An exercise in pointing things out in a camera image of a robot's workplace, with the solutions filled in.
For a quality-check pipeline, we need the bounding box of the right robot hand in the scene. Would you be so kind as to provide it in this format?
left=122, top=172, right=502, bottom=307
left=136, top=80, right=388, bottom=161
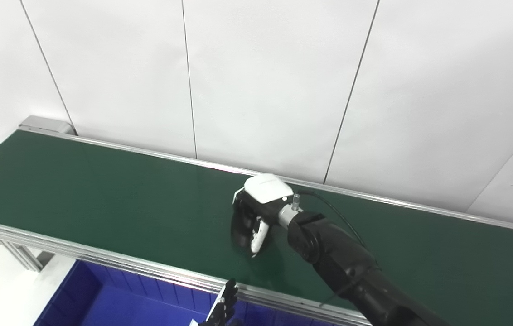
left=231, top=174, right=300, bottom=259

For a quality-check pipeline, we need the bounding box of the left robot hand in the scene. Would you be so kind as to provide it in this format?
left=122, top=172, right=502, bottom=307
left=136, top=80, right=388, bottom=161
left=191, top=278, right=239, bottom=326

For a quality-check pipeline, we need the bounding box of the black round flanged part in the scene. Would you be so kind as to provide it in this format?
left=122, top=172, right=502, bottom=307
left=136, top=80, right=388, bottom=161
left=231, top=204, right=261, bottom=254

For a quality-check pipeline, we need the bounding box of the blue plastic bin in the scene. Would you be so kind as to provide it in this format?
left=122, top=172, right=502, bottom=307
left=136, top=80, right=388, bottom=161
left=34, top=259, right=329, bottom=326

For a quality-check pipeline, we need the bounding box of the green conveyor belt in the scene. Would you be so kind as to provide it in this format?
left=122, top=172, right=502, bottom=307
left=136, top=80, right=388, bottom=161
left=0, top=130, right=513, bottom=326
left=0, top=115, right=513, bottom=326

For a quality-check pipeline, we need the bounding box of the aluminium conveyor leg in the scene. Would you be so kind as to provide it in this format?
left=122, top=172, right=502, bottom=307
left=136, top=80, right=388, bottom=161
left=0, top=240, right=55, bottom=272

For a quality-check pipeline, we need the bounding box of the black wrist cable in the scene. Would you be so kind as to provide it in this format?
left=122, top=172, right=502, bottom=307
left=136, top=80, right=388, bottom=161
left=295, top=190, right=377, bottom=265

